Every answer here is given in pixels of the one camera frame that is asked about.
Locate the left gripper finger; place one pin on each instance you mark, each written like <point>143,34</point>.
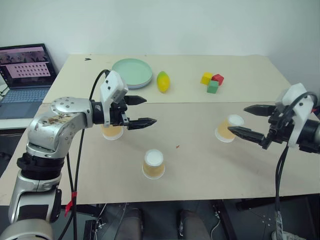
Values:
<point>136,100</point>
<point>142,122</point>

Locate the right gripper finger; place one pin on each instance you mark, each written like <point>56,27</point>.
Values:
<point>247,134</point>
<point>260,110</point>

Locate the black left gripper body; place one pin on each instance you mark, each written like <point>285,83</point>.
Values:
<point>117,113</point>

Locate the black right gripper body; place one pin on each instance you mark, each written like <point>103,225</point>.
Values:
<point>280,127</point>

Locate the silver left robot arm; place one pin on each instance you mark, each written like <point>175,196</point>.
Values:
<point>50,125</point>

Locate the pale blue plate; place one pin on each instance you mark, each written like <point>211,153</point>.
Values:
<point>143,85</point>

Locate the tan paper cup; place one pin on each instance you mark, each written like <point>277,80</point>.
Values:
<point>112,132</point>
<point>153,165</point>
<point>225,131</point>

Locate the light green plate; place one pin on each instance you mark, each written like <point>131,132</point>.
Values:
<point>131,70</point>

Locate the yellow green toy fruit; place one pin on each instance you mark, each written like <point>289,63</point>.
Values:
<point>163,82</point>

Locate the red wooden cube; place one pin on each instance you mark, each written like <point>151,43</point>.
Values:
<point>218,78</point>

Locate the green wooden cube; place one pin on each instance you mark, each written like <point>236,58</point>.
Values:
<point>212,87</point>

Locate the yellow wooden cube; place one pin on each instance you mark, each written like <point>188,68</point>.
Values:
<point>206,78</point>

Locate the blue open laptop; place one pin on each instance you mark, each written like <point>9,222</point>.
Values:
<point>25,87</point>

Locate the dark rounded shape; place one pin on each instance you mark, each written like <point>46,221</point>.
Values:
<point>132,225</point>
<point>192,225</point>

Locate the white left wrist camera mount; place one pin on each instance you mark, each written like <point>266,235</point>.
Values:
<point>113,83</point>

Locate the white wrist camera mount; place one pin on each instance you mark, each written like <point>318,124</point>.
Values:
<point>295,90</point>
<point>113,83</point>

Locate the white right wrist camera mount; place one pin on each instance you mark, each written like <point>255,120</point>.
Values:
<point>295,90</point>

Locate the black table frame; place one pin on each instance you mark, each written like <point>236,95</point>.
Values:
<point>262,202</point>

